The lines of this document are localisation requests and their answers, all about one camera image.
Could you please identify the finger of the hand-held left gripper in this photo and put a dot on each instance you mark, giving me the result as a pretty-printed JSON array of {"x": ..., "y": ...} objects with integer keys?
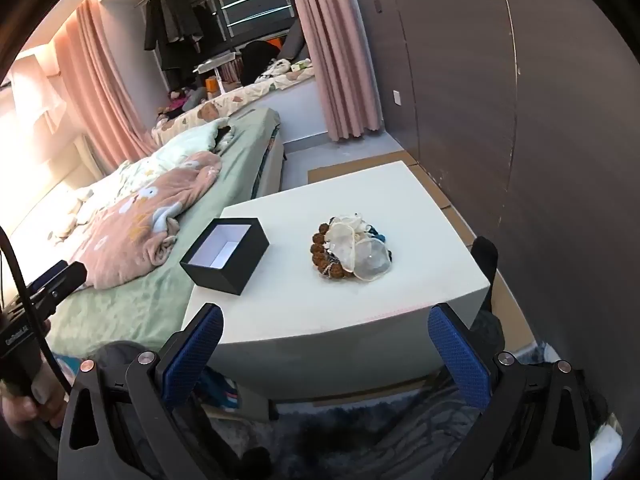
[{"x": 60, "y": 280}]

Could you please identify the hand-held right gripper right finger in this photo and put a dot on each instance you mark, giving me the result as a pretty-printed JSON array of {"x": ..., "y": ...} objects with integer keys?
[{"x": 457, "y": 355}]

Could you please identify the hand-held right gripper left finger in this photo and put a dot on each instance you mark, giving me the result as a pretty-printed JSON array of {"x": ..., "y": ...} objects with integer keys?
[{"x": 192, "y": 355}]

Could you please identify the black gift box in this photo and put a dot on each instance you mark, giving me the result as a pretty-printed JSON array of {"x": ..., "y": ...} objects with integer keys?
[{"x": 235, "y": 272}]

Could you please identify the person's left hand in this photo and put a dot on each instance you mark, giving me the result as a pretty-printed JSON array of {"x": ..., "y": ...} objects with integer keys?
[{"x": 30, "y": 410}]

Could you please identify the bed with green sheet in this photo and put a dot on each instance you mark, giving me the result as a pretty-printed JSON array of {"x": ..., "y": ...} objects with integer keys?
[{"x": 150, "y": 300}]

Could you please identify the pink floral blanket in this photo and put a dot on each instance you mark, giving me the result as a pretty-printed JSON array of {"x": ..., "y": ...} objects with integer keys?
[{"x": 135, "y": 230}]

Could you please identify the light green printed quilt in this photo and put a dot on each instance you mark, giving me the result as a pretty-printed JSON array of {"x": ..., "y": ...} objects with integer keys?
[{"x": 185, "y": 142}]

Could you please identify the long pink curtain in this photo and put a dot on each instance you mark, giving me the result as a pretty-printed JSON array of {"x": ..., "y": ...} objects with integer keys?
[
  {"x": 105, "y": 90},
  {"x": 335, "y": 50}
]

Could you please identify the white side table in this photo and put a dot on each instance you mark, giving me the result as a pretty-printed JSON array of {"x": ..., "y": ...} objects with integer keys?
[{"x": 350, "y": 185}]

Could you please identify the cream floral duvet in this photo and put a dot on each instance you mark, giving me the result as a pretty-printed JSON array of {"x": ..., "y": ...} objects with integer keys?
[{"x": 225, "y": 100}]

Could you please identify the dark brown wardrobe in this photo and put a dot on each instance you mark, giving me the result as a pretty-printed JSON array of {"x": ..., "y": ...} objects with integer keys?
[{"x": 500, "y": 85}]

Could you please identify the hanging dark clothes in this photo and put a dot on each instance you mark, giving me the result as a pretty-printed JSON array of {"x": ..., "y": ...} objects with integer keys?
[{"x": 172, "y": 25}]

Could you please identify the white wall socket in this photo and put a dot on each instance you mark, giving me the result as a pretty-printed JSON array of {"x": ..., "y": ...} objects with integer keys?
[{"x": 397, "y": 97}]

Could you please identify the window with dark frame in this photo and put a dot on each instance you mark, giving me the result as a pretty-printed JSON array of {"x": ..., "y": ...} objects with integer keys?
[{"x": 250, "y": 5}]

